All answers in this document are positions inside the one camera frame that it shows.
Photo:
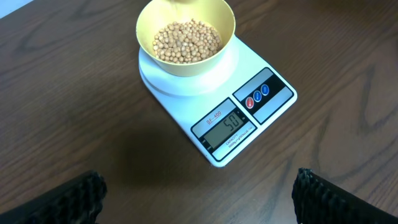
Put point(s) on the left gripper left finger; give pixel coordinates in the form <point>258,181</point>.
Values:
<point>79,200</point>

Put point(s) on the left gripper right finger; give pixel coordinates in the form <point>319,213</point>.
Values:
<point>318,201</point>

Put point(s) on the yellow measuring scoop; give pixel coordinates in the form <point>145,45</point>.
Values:
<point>183,1</point>

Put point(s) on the white digital kitchen scale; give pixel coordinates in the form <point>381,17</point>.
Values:
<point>226,108</point>

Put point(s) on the soybeans in yellow bowl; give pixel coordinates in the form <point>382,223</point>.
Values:
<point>186,42</point>

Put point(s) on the pale yellow bowl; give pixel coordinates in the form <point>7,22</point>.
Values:
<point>158,13</point>

